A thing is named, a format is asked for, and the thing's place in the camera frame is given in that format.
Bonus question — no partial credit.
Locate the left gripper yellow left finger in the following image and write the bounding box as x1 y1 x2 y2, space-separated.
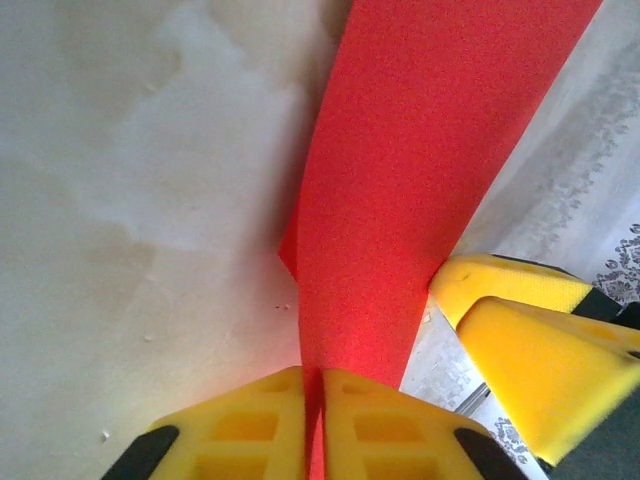
102 366 307 480

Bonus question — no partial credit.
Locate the red paper sheet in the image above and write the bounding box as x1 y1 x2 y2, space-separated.
277 0 606 480

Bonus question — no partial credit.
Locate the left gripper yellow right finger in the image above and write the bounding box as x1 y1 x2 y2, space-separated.
321 368 531 480

